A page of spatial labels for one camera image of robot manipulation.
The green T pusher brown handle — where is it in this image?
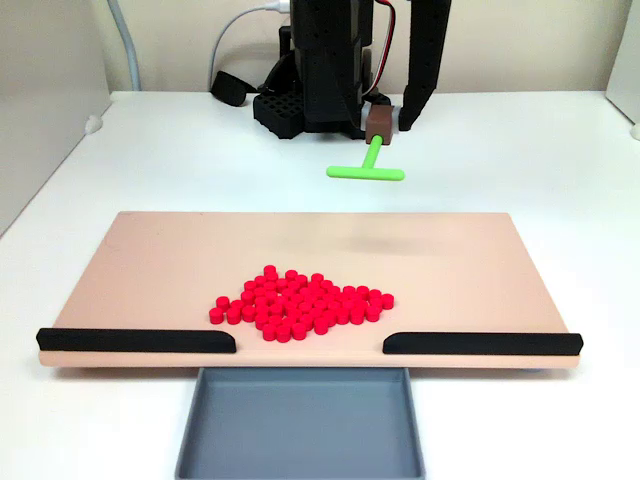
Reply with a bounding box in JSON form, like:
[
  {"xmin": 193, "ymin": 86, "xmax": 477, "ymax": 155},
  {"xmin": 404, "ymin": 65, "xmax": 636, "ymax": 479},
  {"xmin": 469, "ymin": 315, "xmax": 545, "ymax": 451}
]
[{"xmin": 325, "ymin": 105, "xmax": 405, "ymax": 184}]

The beige flat board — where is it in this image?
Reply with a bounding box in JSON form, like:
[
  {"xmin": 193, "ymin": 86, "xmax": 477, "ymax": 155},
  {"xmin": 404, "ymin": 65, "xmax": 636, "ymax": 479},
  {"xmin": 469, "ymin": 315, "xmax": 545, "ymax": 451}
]
[{"xmin": 38, "ymin": 211, "xmax": 581, "ymax": 374}]

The grey shallow tray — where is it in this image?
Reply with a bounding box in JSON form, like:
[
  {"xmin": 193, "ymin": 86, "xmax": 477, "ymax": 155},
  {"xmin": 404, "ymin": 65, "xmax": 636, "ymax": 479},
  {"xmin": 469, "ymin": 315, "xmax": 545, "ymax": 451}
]
[{"xmin": 173, "ymin": 366, "xmax": 427, "ymax": 480}]

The red black white servo cable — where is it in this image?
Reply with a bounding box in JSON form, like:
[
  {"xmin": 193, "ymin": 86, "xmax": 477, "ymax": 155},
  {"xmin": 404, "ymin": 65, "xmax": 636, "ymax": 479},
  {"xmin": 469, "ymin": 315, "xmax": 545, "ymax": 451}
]
[{"xmin": 367, "ymin": 0, "xmax": 400, "ymax": 96}]

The white USB cable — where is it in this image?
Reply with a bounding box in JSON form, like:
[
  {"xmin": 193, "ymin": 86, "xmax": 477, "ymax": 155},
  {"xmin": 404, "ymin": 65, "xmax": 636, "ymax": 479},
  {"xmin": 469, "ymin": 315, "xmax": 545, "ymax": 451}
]
[{"xmin": 208, "ymin": 0, "xmax": 290, "ymax": 94}]

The grey wall conduit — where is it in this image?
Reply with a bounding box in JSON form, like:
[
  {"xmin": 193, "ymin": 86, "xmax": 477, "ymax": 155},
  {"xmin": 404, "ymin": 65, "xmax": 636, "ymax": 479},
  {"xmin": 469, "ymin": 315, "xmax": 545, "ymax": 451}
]
[{"xmin": 107, "ymin": 0, "xmax": 142, "ymax": 92}]

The black foam edge rail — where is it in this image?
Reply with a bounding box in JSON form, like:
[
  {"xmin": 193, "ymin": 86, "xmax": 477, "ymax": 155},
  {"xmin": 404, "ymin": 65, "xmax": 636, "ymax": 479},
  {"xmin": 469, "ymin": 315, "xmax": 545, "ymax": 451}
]
[
  {"xmin": 382, "ymin": 331, "xmax": 585, "ymax": 357},
  {"xmin": 35, "ymin": 327, "xmax": 237, "ymax": 355}
]

